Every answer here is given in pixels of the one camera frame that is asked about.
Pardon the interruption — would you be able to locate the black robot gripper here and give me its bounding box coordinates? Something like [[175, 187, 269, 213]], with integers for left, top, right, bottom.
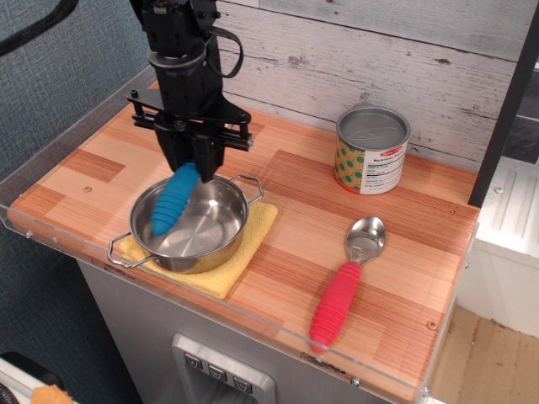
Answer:
[[127, 58, 253, 183]]

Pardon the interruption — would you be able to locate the blue handled metal fork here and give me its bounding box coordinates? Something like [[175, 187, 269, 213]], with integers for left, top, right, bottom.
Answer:
[[151, 161, 200, 236]]

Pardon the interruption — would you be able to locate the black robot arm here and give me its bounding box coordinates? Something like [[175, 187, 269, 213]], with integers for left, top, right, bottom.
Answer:
[[128, 1, 253, 183]]

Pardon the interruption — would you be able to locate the stainless steel pot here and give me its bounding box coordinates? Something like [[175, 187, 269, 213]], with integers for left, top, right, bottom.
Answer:
[[107, 174, 264, 274]]

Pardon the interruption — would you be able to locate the yellow folded cloth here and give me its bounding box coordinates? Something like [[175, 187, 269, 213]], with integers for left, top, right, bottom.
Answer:
[[142, 202, 278, 300]]

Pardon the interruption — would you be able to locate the grey toy kitchen cabinet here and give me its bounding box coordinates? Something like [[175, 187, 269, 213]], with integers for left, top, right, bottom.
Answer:
[[79, 261, 382, 403]]

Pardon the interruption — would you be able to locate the toy food can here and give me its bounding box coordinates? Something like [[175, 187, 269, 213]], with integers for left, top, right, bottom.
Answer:
[[334, 102, 411, 195]]

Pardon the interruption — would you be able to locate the clear acrylic table guard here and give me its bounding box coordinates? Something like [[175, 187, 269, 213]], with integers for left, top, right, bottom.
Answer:
[[0, 69, 481, 404]]

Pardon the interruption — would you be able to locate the silver dispenser button panel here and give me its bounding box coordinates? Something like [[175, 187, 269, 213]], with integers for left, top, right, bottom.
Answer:
[[172, 333, 277, 403]]

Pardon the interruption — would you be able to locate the orange plush object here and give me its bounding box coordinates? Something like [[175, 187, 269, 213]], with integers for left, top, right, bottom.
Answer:
[[30, 385, 74, 404]]

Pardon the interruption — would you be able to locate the black and white device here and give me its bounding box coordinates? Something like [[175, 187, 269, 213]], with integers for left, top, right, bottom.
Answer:
[[1, 352, 64, 403]]

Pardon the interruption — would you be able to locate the white toy cabinet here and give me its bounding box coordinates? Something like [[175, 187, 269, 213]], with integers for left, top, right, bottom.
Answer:
[[456, 157, 538, 337]]

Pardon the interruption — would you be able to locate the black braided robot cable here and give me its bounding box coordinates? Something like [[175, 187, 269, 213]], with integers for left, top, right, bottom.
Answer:
[[0, 0, 81, 56]]

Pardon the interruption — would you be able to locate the red handled metal spoon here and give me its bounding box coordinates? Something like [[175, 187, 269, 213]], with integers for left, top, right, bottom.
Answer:
[[309, 216, 387, 354]]

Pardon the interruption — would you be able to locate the dark grey right post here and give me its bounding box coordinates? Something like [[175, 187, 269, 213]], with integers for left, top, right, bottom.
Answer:
[[468, 6, 538, 208]]

